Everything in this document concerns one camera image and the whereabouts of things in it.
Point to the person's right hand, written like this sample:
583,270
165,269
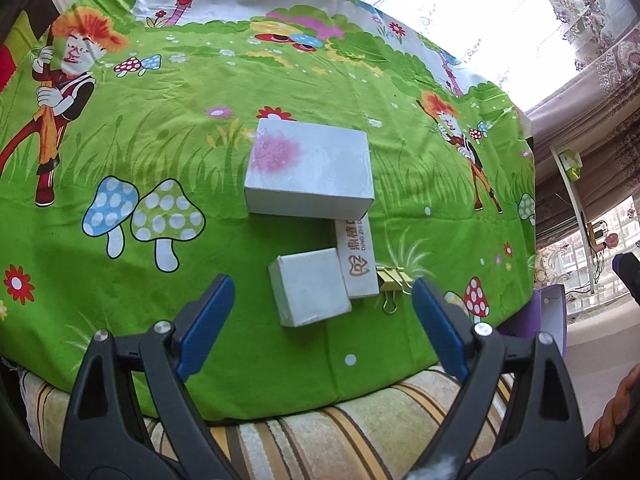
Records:
615,415

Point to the small white box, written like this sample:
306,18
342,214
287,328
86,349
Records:
307,285

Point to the small pink gadget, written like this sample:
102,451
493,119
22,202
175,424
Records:
611,241

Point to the green tissue pack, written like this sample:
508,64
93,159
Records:
570,165

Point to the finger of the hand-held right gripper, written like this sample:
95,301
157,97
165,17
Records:
629,277

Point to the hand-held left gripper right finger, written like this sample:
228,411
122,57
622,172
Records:
440,325

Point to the thick patterned mauve curtain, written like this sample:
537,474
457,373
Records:
600,110
615,180

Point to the gold binder clip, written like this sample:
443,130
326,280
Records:
392,280

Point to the yellow power strip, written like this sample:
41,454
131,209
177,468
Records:
597,235

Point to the narrow white box with logo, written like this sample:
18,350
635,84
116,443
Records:
357,265

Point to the striped beige sofa cover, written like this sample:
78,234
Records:
325,440

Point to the large white box pink stain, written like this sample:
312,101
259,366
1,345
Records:
310,170

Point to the lace curtain with floral hem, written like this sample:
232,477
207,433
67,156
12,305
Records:
555,260

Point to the white lace sheer curtain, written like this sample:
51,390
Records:
450,0

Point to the purple cardboard box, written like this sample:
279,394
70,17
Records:
555,320

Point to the green cartoon printed cloth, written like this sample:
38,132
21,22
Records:
150,110

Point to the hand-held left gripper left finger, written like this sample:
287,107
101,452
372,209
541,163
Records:
210,320

